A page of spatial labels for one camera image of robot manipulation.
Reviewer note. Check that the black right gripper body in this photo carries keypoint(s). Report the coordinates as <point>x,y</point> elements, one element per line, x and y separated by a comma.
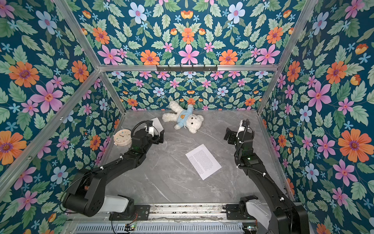
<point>231,135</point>

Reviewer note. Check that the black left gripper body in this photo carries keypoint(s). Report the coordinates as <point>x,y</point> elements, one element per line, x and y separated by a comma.
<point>154,140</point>

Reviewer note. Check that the white printed paper sheet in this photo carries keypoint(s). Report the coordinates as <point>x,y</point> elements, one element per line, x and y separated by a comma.
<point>203,161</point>

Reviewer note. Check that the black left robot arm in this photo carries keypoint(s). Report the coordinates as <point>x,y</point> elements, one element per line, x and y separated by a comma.
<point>87,193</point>

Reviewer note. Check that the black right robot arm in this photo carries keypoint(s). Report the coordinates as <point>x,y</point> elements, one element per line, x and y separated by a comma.
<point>281,215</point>

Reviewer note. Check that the white rectangular box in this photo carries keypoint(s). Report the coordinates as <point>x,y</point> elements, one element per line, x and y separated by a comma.
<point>157,124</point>

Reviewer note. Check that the beige round clock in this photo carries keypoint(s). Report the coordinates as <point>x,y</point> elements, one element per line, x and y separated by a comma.
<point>122,137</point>

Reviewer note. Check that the white teddy bear blue shirt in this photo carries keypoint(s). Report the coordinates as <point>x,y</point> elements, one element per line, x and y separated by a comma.
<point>184,118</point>

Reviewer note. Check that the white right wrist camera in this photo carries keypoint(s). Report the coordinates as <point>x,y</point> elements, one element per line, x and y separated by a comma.
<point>244,125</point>

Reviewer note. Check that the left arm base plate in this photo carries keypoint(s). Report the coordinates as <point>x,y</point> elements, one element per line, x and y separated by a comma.
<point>131,213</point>

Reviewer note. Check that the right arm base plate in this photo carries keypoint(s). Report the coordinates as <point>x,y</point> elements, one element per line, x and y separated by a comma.
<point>233,212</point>

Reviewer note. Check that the black hook rail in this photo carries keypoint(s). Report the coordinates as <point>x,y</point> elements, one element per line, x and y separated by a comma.
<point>186,68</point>

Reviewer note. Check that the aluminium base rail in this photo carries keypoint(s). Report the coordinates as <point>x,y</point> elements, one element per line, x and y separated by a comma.
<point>173,211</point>

